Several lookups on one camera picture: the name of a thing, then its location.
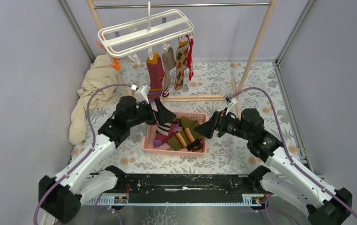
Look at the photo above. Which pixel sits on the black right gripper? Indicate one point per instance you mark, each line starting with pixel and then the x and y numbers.
pixel 207 129

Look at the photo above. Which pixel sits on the grey maroon striped sock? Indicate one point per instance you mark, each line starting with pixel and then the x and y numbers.
pixel 169 63

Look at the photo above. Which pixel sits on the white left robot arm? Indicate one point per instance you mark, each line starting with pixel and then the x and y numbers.
pixel 66 192

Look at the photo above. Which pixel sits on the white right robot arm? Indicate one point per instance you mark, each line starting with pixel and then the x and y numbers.
pixel 283 175

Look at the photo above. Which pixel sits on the floral patterned mat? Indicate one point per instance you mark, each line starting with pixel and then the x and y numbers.
pixel 227 154

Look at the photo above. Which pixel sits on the orange beige argyle sock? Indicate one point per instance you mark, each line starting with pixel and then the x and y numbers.
pixel 181 63

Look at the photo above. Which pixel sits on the dark brown striped sock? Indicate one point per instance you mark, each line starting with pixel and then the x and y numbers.
pixel 164 129

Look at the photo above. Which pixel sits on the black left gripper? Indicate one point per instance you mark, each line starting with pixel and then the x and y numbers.
pixel 167 116

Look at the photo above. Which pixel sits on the red sock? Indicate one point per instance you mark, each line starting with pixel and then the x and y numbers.
pixel 190 56

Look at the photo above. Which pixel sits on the maroon purple striped sock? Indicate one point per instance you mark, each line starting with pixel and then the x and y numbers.
pixel 156 75

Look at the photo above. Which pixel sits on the wooden clothes rack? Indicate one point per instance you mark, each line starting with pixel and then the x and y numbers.
pixel 163 7

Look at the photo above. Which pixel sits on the beige crumpled cloth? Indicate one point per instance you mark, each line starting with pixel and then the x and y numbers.
pixel 100 74

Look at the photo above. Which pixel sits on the brown yellow argyle sock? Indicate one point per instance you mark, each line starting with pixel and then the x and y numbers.
pixel 196 145

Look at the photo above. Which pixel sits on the green maroon striped sock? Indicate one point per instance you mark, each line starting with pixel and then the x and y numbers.
pixel 181 139

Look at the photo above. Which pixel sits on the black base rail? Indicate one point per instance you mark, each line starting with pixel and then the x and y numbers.
pixel 141 189

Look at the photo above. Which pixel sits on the green orange sock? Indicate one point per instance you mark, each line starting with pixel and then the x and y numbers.
pixel 186 123

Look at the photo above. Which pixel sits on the pink plastic basket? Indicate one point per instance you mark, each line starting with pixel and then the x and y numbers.
pixel 147 140

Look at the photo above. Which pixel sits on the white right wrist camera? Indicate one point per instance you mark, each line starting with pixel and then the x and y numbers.
pixel 230 101

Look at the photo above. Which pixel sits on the white clip sock hanger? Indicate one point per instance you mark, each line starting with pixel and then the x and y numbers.
pixel 129 38

